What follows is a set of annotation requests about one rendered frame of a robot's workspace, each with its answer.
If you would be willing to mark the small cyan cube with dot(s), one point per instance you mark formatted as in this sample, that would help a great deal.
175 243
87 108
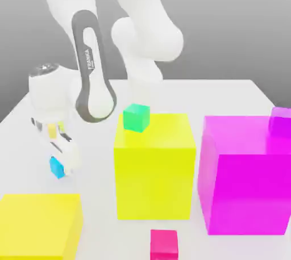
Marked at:
56 168

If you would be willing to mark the large lime yellow box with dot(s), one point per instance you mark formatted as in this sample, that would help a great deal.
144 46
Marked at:
154 169

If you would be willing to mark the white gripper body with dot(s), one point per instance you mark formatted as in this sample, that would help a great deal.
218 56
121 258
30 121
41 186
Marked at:
69 154

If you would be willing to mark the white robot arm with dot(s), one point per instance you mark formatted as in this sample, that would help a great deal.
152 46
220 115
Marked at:
145 37

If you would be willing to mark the large magenta box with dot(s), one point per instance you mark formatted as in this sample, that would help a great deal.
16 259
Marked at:
247 191

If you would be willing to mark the small green cube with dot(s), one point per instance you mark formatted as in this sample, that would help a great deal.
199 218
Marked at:
136 118

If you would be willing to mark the large golden yellow box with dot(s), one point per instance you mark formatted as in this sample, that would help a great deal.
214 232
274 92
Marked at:
38 226

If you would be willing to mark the small purple cube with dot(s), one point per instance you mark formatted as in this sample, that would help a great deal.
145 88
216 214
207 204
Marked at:
280 118

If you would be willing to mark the small pink cube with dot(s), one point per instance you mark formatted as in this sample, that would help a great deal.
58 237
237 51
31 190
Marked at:
164 244

